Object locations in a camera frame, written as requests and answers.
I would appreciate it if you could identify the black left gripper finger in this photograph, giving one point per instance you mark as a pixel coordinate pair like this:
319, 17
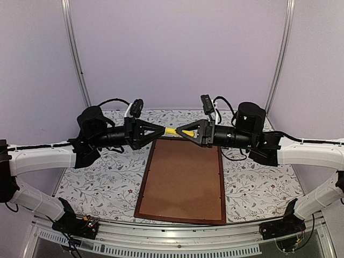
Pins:
144, 126
142, 139

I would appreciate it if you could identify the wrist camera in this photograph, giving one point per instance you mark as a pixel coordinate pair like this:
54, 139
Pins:
210, 108
135, 107

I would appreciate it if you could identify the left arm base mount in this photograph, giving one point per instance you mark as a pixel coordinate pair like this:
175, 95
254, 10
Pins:
85, 227

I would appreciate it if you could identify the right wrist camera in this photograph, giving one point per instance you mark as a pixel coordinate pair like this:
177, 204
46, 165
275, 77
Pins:
210, 108

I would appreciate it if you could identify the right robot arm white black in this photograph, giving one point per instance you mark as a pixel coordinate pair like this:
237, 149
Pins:
273, 149

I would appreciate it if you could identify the right aluminium corner post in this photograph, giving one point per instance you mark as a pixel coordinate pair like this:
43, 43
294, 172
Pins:
288, 21

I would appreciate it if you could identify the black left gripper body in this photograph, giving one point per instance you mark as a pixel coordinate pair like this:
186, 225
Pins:
130, 130

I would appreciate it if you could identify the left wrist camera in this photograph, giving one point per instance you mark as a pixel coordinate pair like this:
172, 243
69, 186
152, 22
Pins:
135, 107

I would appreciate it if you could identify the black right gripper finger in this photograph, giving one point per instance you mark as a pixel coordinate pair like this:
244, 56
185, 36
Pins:
193, 137
196, 125

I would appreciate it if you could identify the red-brown wooden picture frame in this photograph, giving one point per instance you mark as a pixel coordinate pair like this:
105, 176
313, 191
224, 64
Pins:
182, 183

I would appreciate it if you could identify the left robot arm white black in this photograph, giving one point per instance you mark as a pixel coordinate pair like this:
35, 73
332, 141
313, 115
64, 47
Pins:
96, 132

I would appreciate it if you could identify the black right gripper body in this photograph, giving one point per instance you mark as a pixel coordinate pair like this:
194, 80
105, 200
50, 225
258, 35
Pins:
209, 141

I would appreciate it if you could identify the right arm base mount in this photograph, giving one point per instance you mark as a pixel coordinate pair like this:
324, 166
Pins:
281, 227

